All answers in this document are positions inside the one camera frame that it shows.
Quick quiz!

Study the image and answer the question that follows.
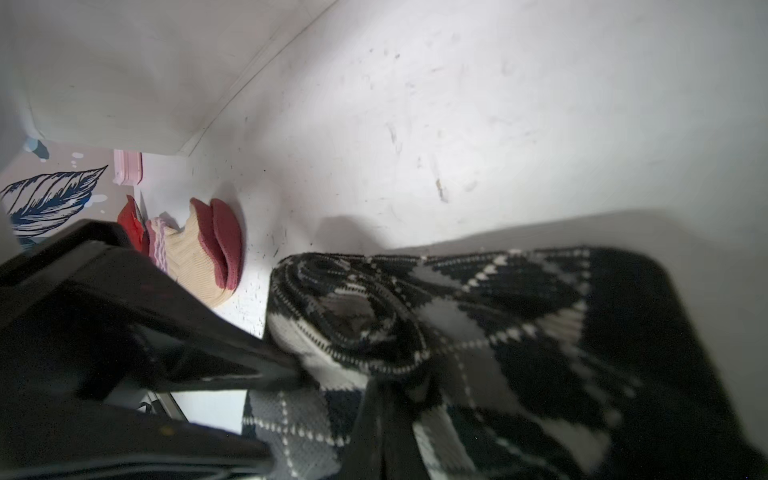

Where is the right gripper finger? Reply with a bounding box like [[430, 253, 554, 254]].
[[337, 380, 429, 480]]

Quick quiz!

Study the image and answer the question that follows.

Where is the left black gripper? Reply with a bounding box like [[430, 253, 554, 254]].
[[1, 221, 303, 479]]

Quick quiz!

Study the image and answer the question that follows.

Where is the beige maroon striped sock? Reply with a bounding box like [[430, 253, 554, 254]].
[[146, 198, 243, 308]]

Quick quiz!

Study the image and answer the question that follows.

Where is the black grey argyle sock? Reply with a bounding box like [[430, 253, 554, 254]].
[[242, 247, 767, 479]]

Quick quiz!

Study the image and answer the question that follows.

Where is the red snack chip bag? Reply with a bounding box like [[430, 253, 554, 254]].
[[117, 195, 149, 256]]

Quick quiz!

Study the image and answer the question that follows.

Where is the pink rectangular case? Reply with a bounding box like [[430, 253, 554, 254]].
[[113, 150, 143, 186]]

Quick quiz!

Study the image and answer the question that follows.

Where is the white compartment organizer tray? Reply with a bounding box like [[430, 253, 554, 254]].
[[1, 1, 328, 155]]

